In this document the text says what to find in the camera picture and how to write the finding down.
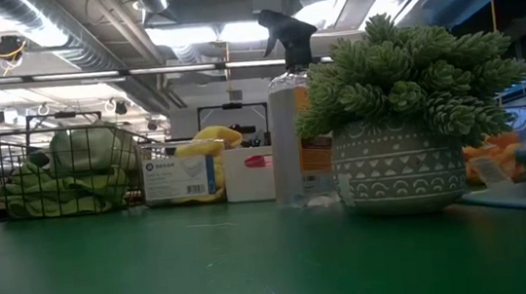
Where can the orange microfiber towel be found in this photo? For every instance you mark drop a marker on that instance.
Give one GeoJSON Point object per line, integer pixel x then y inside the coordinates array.
{"type": "Point", "coordinates": [494, 152]}

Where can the clear spray bottle black trigger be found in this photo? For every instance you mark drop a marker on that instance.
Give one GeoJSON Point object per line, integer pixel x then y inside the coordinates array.
{"type": "Point", "coordinates": [287, 139]}

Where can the clear plastic bin white label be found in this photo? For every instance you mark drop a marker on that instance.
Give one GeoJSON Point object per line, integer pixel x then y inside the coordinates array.
{"type": "Point", "coordinates": [173, 178]}

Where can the bright ceiling light panel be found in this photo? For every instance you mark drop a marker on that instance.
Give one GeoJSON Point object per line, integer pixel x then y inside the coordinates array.
{"type": "Point", "coordinates": [241, 32]}

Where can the artificial succulent in grey pot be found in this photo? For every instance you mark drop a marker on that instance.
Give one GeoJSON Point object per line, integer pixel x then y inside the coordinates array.
{"type": "Point", "coordinates": [402, 166]}

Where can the green table mat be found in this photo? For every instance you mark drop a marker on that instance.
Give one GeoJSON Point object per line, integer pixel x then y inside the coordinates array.
{"type": "Point", "coordinates": [159, 275]}

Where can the grey horizontal ceiling pipe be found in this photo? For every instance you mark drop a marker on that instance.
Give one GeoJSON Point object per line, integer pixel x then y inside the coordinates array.
{"type": "Point", "coordinates": [16, 80]}

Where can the black rectangular stand frame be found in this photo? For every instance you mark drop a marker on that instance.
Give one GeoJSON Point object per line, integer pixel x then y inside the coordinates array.
{"type": "Point", "coordinates": [234, 105]}

